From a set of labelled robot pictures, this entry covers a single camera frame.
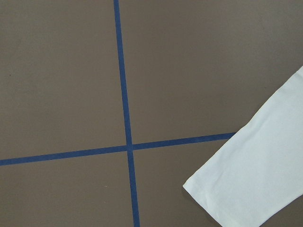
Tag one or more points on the white long-sleeve printed shirt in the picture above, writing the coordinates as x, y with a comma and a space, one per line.
259, 170

